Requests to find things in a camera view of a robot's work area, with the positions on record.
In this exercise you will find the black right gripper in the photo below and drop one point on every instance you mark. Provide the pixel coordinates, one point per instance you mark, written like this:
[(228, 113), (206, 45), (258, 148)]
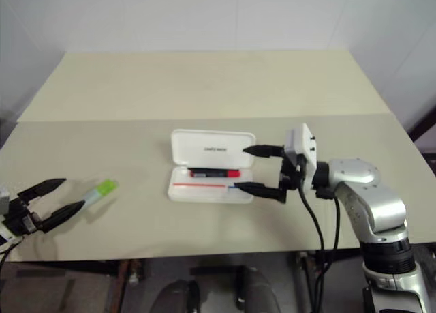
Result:
[(291, 176)]

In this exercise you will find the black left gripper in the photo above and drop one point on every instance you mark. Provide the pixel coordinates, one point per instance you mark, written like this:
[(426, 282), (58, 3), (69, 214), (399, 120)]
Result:
[(20, 217)]

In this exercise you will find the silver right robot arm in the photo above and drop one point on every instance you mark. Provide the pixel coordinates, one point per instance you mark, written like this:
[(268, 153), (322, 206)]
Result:
[(374, 197)]

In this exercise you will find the red and black marker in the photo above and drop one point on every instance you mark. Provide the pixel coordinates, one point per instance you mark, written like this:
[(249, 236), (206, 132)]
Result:
[(218, 173)]

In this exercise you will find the green capped marker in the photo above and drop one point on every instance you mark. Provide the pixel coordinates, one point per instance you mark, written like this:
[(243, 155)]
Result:
[(102, 190)]

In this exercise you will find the white plastic pencil case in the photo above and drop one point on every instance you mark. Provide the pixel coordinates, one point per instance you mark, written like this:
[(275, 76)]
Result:
[(211, 149)]

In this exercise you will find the thin red blue pen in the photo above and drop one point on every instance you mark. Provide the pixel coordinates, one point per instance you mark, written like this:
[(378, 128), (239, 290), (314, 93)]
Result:
[(201, 185)]

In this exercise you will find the rusty metal table leg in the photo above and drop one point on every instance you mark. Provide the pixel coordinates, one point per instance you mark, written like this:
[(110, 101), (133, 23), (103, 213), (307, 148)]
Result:
[(127, 282)]

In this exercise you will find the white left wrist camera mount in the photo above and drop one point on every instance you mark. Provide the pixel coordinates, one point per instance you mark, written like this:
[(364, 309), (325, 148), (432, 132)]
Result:
[(3, 200)]

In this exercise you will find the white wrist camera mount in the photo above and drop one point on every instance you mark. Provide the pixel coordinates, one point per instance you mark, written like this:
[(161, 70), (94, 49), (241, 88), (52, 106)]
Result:
[(3, 200), (304, 146)]

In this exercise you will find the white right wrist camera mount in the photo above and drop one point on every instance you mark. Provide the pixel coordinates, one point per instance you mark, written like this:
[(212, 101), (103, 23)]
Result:
[(304, 146)]

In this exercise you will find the black table frame bar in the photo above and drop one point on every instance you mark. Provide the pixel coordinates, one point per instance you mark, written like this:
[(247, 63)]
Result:
[(58, 267)]

